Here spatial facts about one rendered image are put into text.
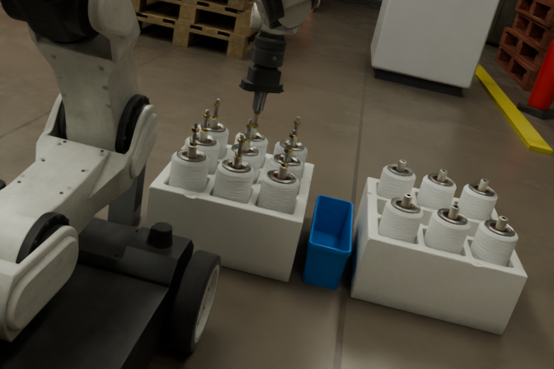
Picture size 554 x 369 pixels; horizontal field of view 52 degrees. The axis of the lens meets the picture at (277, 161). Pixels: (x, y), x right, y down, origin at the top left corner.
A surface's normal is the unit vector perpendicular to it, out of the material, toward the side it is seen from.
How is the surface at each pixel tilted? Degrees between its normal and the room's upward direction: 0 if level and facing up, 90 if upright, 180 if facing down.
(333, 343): 0
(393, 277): 90
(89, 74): 118
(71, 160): 9
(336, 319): 0
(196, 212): 90
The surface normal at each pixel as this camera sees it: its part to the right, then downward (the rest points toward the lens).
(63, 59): -0.24, 0.73
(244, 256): -0.13, 0.36
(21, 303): 0.97, 0.24
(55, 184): 0.17, -0.84
